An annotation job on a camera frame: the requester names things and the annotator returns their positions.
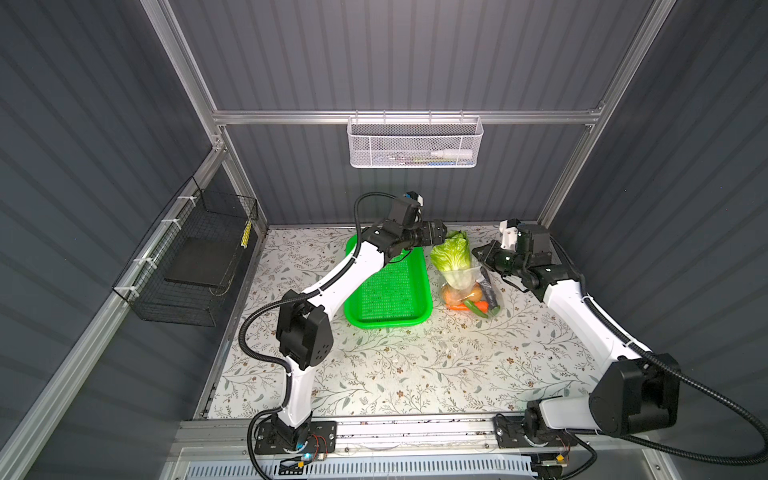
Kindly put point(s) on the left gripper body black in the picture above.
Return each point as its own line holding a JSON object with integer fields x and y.
{"x": 420, "y": 235}

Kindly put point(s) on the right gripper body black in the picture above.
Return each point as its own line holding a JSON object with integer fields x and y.
{"x": 510, "y": 264}

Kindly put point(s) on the napa cabbage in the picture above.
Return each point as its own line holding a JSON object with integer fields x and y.
{"x": 454, "y": 261}

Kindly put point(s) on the clear zip top bag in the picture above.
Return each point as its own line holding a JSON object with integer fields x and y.
{"x": 466, "y": 284}

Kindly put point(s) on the orange carrot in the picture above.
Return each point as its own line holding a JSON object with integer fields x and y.
{"x": 480, "y": 308}

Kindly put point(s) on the green plastic basket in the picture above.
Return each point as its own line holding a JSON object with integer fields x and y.
{"x": 398, "y": 296}

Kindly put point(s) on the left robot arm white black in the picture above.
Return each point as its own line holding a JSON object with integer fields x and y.
{"x": 304, "y": 329}

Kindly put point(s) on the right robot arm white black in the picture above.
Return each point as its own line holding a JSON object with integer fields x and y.
{"x": 631, "y": 395}

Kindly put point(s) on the white marker in basket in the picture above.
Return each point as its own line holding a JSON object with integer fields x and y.
{"x": 454, "y": 155}

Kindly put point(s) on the black pad in basket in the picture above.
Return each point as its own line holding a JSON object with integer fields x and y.
{"x": 201, "y": 262}

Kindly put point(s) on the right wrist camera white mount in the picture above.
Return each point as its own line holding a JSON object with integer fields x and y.
{"x": 509, "y": 234}

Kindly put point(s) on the white wire wall basket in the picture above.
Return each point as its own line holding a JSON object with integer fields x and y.
{"x": 404, "y": 141}

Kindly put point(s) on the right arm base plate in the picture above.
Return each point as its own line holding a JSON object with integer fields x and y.
{"x": 526, "y": 430}

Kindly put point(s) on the white vented cable duct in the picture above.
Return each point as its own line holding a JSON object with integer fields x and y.
{"x": 485, "y": 466}

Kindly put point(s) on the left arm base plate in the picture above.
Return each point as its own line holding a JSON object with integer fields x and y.
{"x": 272, "y": 437}

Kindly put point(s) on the black wire wall basket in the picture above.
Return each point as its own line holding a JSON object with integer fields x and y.
{"x": 204, "y": 213}

